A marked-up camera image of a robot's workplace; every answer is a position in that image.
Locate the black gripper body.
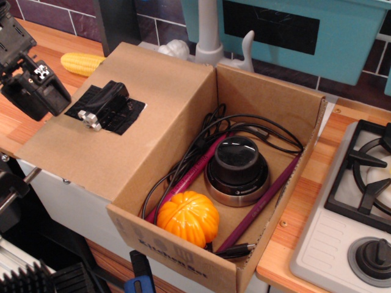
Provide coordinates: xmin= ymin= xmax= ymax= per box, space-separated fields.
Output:
xmin=1 ymin=1 xmax=37 ymax=75

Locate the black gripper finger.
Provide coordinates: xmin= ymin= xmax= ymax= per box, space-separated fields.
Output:
xmin=1 ymin=74 xmax=53 ymax=121
xmin=31 ymin=60 xmax=71 ymax=116

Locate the black taped flap handle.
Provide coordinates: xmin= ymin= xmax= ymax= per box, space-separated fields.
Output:
xmin=65 ymin=81 xmax=146 ymax=135

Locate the brown cardboard box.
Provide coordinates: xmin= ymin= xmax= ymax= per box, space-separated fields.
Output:
xmin=16 ymin=43 xmax=326 ymax=292

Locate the yellow toy corn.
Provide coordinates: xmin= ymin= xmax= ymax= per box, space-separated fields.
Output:
xmin=60 ymin=52 xmax=106 ymax=77

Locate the black clamp at left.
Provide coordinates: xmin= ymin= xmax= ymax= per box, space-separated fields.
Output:
xmin=1 ymin=154 xmax=42 ymax=234

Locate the white toy garlic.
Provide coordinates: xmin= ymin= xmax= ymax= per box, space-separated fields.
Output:
xmin=158 ymin=40 xmax=190 ymax=60

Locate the grey faucet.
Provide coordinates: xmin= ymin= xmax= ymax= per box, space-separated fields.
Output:
xmin=195 ymin=0 xmax=255 ymax=73

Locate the pink pencil left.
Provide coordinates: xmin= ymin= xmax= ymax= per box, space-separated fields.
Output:
xmin=140 ymin=132 xmax=233 ymax=223

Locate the orange toy pumpkin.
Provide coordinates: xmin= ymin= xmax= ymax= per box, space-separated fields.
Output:
xmin=156 ymin=191 xmax=220 ymax=248

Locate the black silver 3D mouse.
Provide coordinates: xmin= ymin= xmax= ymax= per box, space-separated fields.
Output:
xmin=204 ymin=136 xmax=270 ymax=208

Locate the blue black clamp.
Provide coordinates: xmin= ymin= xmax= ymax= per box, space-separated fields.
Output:
xmin=124 ymin=250 xmax=156 ymax=293

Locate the purple pencil right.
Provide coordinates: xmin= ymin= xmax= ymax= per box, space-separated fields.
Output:
xmin=217 ymin=154 xmax=301 ymax=253

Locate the teal hanging bin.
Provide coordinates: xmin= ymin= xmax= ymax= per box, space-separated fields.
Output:
xmin=180 ymin=0 xmax=390 ymax=86

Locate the toy gas stove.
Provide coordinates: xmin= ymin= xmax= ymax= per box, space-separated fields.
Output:
xmin=290 ymin=120 xmax=390 ymax=292

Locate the black stove knob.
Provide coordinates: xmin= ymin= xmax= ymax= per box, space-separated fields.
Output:
xmin=348 ymin=237 xmax=390 ymax=288

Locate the metal drawer handle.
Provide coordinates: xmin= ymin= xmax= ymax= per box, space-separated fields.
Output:
xmin=0 ymin=152 xmax=71 ymax=185

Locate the dark vertical post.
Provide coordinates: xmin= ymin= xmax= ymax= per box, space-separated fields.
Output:
xmin=93 ymin=0 xmax=142 ymax=57

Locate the black cable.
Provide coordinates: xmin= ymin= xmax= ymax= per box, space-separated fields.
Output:
xmin=141 ymin=103 xmax=304 ymax=260

